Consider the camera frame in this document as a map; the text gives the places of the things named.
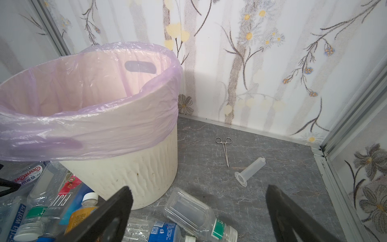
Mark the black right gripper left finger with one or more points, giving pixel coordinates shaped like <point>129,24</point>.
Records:
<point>107,223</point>

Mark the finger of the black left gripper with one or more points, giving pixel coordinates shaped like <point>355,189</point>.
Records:
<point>12,187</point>

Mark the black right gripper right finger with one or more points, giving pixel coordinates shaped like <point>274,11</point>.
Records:
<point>290,221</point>

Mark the white ribbed waste bin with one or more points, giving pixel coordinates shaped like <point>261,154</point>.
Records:
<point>149,173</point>

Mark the pink plastic bin liner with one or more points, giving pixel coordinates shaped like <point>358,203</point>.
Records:
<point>106,101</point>

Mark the clear bottle light blue label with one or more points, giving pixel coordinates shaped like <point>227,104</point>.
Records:
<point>13,210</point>

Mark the orange drink bottle red label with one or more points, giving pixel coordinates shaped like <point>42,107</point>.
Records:
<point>88,206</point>

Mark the clear bottle blue label upper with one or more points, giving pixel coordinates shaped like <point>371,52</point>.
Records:
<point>140,230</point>

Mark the clear square bottle green band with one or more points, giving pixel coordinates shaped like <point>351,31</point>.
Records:
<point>38,200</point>

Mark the clear bottle red blue label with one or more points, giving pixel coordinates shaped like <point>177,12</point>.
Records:
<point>56,217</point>

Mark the clear bottle green label right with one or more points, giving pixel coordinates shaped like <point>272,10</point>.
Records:
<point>197,218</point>

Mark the steel surgical forceps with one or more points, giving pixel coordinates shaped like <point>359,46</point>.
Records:
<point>224,143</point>

